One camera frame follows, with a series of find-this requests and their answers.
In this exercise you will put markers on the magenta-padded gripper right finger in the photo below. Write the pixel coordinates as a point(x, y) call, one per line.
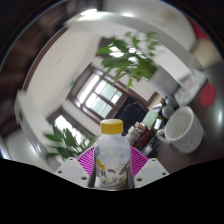
point(151, 170)

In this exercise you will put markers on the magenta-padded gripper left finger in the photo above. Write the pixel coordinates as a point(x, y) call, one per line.
point(71, 170)

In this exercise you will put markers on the clear yellow-capped drink bottle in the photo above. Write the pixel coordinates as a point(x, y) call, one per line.
point(112, 156)

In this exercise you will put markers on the leafy plant in white pot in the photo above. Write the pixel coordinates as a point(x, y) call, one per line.
point(66, 143)
point(133, 63)

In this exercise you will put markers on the brown box of jars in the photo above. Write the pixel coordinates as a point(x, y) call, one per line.
point(143, 135)

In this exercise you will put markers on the dark-framed window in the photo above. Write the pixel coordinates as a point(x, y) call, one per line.
point(65, 125)

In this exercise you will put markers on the white speckled mug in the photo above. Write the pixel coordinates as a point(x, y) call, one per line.
point(186, 133)

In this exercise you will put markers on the green folded cloth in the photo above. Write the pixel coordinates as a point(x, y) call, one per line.
point(150, 119)

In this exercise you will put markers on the grey foam-tipped microphone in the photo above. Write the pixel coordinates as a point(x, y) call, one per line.
point(171, 101)
point(167, 111)

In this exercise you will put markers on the dark wooden glazed door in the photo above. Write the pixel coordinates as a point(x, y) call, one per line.
point(96, 96)

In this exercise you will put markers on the green exit sign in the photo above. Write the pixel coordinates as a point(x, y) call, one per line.
point(71, 83)

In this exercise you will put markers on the white printed paper sheet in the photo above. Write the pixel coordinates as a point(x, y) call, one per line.
point(191, 86)

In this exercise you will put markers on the flat round red coaster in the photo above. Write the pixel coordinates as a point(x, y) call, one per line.
point(208, 95)

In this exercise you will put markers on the red carpeted staircase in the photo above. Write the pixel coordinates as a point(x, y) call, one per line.
point(199, 30)

